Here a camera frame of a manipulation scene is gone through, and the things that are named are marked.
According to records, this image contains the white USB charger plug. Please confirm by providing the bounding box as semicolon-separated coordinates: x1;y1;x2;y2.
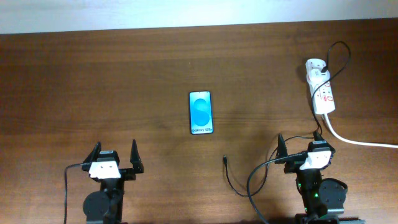
307;68;330;85

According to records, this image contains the white power strip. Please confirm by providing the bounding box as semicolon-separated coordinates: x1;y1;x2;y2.
305;58;335;115

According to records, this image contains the thin black charging cable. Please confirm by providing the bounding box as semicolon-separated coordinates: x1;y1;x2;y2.
223;40;352;198

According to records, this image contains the blue screen Samsung smartphone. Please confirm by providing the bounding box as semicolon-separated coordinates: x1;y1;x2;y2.
189;91;214;135

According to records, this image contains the thick white power cord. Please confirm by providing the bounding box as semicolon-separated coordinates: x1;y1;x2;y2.
322;113;398;149

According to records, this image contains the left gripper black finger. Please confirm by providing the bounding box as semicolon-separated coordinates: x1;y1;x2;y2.
130;139;143;169
83;141;101;164

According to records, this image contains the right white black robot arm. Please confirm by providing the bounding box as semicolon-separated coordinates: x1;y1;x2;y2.
276;132;366;224

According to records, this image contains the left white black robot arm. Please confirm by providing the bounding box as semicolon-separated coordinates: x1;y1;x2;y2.
82;140;144;224

